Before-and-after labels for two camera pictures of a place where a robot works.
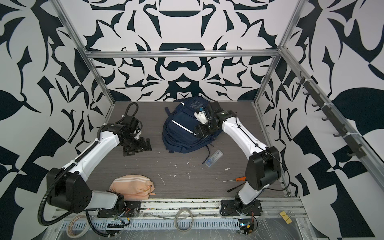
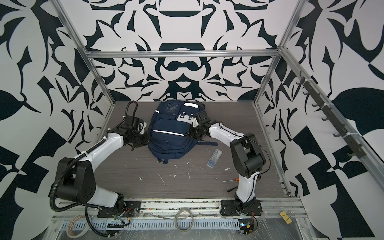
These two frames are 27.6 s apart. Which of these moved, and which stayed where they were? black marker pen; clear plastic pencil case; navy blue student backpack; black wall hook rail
Moved: navy blue student backpack
Stayed: black wall hook rail; black marker pen; clear plastic pencil case
